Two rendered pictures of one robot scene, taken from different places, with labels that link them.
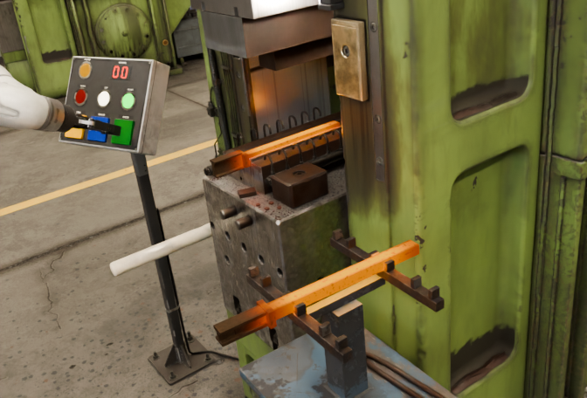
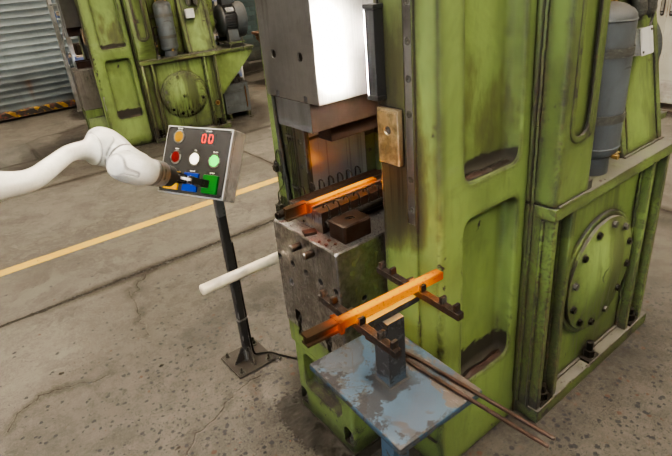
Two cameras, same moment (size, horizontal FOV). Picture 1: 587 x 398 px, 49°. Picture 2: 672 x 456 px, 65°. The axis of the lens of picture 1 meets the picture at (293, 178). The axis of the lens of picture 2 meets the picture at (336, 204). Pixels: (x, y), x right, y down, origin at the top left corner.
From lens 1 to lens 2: 0.20 m
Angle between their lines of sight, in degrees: 3
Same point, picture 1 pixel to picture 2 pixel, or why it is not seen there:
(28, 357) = (125, 358)
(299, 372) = (354, 366)
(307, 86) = (349, 150)
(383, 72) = (416, 146)
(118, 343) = (196, 346)
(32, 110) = (149, 171)
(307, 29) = (356, 111)
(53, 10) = (127, 75)
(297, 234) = (349, 263)
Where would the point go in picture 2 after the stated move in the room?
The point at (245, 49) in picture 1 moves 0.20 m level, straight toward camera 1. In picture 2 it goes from (312, 127) to (319, 146)
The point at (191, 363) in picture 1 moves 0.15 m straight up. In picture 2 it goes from (256, 361) to (251, 337)
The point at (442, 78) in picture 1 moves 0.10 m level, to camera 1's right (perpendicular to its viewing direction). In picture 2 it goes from (458, 151) to (493, 147)
